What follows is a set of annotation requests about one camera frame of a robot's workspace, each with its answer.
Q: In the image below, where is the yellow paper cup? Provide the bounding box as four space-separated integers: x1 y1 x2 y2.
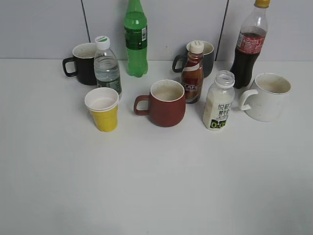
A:
84 87 119 132

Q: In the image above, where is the milk bottle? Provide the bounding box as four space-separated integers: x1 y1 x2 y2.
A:
202 70 235 131

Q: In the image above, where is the red ceramic mug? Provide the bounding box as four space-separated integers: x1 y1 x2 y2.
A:
134 79 186 127

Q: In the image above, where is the brown coffee drink bottle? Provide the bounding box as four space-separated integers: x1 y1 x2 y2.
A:
182 40 204 104

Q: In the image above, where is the clear water bottle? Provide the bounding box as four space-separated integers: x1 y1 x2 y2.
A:
94 36 122 99

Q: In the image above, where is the dark grey ceramic mug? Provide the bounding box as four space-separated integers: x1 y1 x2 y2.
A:
172 41 214 78

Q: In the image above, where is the black ceramic mug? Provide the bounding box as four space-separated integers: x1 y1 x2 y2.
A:
62 43 97 86

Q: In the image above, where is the green soda bottle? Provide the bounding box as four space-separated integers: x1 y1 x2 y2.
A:
124 0 148 77

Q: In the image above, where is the white ceramic mug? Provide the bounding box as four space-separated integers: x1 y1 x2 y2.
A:
238 73 291 122

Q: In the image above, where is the cola bottle yellow cap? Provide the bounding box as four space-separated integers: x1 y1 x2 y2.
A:
230 0 270 89

